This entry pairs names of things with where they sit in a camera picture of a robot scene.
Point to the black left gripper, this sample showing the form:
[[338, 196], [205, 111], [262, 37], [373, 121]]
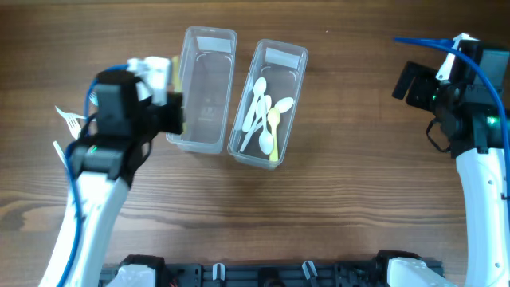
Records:
[[172, 113]]

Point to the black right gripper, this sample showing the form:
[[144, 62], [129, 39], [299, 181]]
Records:
[[409, 85]]

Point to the yellow plastic fork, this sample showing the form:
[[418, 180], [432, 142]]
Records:
[[176, 77]]

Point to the white spoon wide handle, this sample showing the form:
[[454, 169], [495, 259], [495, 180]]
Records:
[[258, 90]]

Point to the white plastic spoon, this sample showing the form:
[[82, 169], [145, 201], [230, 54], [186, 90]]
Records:
[[265, 138], [255, 119]]

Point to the yellow plastic spoon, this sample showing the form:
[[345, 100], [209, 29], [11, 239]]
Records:
[[274, 119]]

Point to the thin white plastic fork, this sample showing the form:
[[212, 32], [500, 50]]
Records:
[[69, 114]]

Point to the white spoon thin handle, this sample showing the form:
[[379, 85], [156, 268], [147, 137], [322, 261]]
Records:
[[282, 106]]

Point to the long white plastic fork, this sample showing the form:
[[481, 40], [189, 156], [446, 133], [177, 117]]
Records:
[[60, 153]]

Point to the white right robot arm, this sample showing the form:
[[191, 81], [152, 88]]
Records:
[[465, 97]]

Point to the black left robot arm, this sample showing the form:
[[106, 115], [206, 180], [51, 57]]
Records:
[[101, 165]]

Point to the left clear plastic container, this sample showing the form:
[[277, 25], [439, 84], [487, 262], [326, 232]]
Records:
[[206, 72]]

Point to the clear plastic container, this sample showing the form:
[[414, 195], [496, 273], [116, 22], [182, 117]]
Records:
[[206, 72], [283, 66]]

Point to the right clear plastic container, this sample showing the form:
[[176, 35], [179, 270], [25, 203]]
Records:
[[283, 66]]

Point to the short white plastic fork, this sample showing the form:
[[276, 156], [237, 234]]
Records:
[[93, 98]]

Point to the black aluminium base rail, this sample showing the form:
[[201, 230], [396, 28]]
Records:
[[340, 274]]

